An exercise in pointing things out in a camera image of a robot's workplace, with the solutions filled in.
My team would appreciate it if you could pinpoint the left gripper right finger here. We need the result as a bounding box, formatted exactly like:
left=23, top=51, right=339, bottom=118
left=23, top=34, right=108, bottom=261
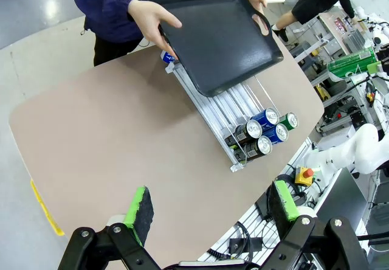
left=252, top=179, right=370, bottom=270

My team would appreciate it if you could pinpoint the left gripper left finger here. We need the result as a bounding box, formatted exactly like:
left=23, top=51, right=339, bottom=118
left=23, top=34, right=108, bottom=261
left=57, top=186, right=162, bottom=270

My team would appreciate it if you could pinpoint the green Chilsung cider can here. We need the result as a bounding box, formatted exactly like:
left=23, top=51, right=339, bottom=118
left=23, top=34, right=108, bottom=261
left=278, top=112, right=300, bottom=131
left=327, top=47, right=377, bottom=81

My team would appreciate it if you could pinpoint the black Pepsi can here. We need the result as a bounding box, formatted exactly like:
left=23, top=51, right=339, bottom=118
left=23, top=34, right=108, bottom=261
left=235, top=135, right=274, bottom=164
left=233, top=119, right=263, bottom=145

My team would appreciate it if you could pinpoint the black serving tray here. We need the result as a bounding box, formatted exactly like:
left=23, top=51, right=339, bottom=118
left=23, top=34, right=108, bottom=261
left=148, top=0, right=285, bottom=98

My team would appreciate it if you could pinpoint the person's right forearm purple sleeve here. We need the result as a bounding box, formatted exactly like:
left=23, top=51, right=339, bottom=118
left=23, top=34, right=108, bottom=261
left=71, top=0, right=142, bottom=44

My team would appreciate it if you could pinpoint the person in purple jacket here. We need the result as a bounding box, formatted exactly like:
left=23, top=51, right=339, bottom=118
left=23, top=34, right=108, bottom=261
left=69, top=0, right=252, bottom=67

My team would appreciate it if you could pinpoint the person's left hand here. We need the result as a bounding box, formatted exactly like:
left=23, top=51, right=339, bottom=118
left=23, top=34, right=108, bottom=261
left=243, top=0, right=270, bottom=36

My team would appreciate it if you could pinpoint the person's right hand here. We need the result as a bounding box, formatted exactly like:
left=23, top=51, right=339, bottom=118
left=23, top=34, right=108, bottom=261
left=127, top=0, right=183, bottom=60

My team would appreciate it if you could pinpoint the yellow emergency stop box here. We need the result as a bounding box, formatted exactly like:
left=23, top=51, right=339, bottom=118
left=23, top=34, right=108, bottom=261
left=294, top=166, right=317, bottom=186

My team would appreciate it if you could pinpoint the light wooden side table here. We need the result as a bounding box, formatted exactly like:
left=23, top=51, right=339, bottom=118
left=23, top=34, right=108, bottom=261
left=318, top=8, right=370, bottom=57

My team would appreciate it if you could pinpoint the black flat panel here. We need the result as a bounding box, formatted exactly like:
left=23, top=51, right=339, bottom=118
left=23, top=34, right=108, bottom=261
left=315, top=168, right=368, bottom=237

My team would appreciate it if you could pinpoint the blue Pocari Sweat can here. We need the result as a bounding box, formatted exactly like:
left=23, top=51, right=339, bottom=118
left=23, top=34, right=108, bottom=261
left=261, top=123, right=289, bottom=145
left=160, top=50, right=179, bottom=64
left=249, top=108, right=280, bottom=128

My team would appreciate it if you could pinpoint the yellow plastic strip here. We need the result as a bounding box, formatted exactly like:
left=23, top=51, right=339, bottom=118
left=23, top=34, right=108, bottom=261
left=29, top=179, right=65, bottom=237

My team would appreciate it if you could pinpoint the clear can dispenser rack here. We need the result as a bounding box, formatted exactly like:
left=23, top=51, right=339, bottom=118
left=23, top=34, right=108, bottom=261
left=165, top=61, right=282, bottom=173

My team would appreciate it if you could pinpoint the black coiled cable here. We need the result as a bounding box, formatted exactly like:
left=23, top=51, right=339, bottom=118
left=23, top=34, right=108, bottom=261
left=207, top=247, right=233, bottom=260

